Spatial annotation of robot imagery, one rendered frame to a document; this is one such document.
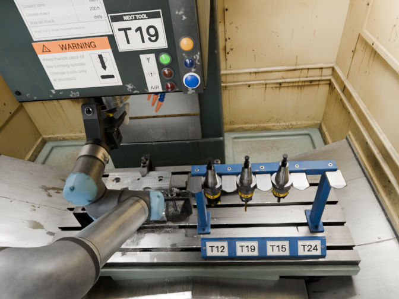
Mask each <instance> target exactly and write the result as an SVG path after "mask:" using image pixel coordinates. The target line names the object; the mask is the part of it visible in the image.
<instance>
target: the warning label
mask: <svg viewBox="0 0 399 299"><path fill-rule="evenodd" d="M32 45H33V47H34V49H35V51H36V53H37V55H38V57H39V59H40V61H41V63H42V65H43V67H44V69H45V71H46V73H47V74H48V76H49V78H50V80H51V82H52V84H53V86H54V88H55V89H56V90H57V89H66V88H83V87H100V86H109V85H122V81H121V78H120V76H119V72H118V69H117V66H116V63H115V59H114V57H113V53H112V50H111V48H110V44H109V41H108V38H107V37H95V38H87V39H74V40H61V41H53V42H40V43H32Z"/></svg>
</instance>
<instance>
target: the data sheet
mask: <svg viewBox="0 0 399 299"><path fill-rule="evenodd" d="M14 1H15V3H16V5H17V7H18V9H19V11H20V13H21V15H22V17H23V19H24V22H25V24H26V26H27V28H28V30H29V32H30V34H31V36H32V38H33V40H34V41H35V40H49V39H62V38H69V37H83V36H96V35H104V34H113V33H112V29H111V27H110V24H109V20H108V17H107V14H106V10H105V6H104V4H103V0H14Z"/></svg>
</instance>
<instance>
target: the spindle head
mask: <svg viewBox="0 0 399 299"><path fill-rule="evenodd" d="M194 2H195V14H196V20H197V32H198V43H199V54H200V61H201V72H202V83H203V89H204V91H205V85H206V83H207V62H208V35H209V21H210V0H194ZM103 4H104V7H105V10H106V14H107V17H108V20H109V24H110V27H111V29H112V25H111V23H110V19H109V16H108V15H109V14H119V13H126V12H138V11H151V10H158V9H160V10H161V14H162V18H163V24H164V30H165V35H166V41H167V47H165V48H157V49H143V50H129V51H121V52H120V51H119V49H118V45H117V42H116V39H115V35H114V32H113V29H112V33H113V34H104V35H96V36H83V37H69V38H62V39H49V40H35V41H34V40H33V38H32V36H31V34H30V32H29V30H28V28H27V26H26V24H25V22H24V19H23V17H22V15H21V13H20V11H19V9H18V7H17V5H16V3H15V1H14V0H0V74H1V76H2V78H3V79H4V81H5V82H6V84H7V86H8V87H9V89H10V90H11V92H12V93H13V95H14V97H15V98H16V100H17V101H18V102H19V103H23V102H33V101H51V100H69V99H78V98H96V97H114V96H132V95H142V94H160V93H178V92H183V89H182V81H181V75H180V70H179V63H178V56H177V51H176V44H175V37H174V33H173V26H172V18H171V14H170V7H169V0H103ZM95 37H107V38H108V41H109V44H110V48H111V50H112V53H113V57H114V59H115V63H116V66H117V69H118V72H119V76H120V78H121V81H122V85H109V86H100V87H83V88H66V89H57V90H56V89H55V88H54V86H53V84H52V82H51V80H50V78H49V76H48V74H47V73H46V71H45V69H44V67H43V65H42V63H41V61H40V59H39V57H38V55H37V53H36V51H35V49H34V47H33V45H32V43H40V42H53V41H61V40H74V39H87V38H95ZM162 52H167V53H169V54H170V55H171V57H172V61H171V63H170V64H168V65H163V64H161V63H160V62H159V54H161V53H162ZM148 54H154V55H155V59H156V64H157V69H158V72H159V77H160V82H161V88H162V91H158V92H149V91H148V87H147V82H146V79H145V75H144V70H143V66H142V63H141V58H140V55H148ZM165 67H170V68H172V69H173V70H174V73H175V74H174V76H173V78H171V79H165V78H164V77H163V76H162V69H163V68H165ZM167 81H173V82H175V83H176V86H177V87H176V90H175V91H174V92H168V91H166V90H165V88H164V84H165V82H167Z"/></svg>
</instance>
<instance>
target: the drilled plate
mask: <svg viewBox="0 0 399 299"><path fill-rule="evenodd" d="M115 177H116V178H115ZM113 179H114V180H113ZM112 180H113V181H112ZM120 181H121V182H120ZM131 181H132V182H131ZM158 181H159V182H158ZM118 182H119V183H118ZM172 182H173V175H172V171H148V173H147V174H146V177H144V176H141V174H140V172H128V173H110V174H109V177H108V179H107V182H106V187H107V188H108V189H118V190H147V191H149V190H151V191H156V192H158V191H159V192H161V193H164V192H169V188H172ZM117 183H118V184H117ZM129 188H130V189H129ZM169 203H170V201H165V202H164V211H163V215H162V216H161V218H160V219H157V220H150V219H146V221H161V220H167V215H168V210H169Z"/></svg>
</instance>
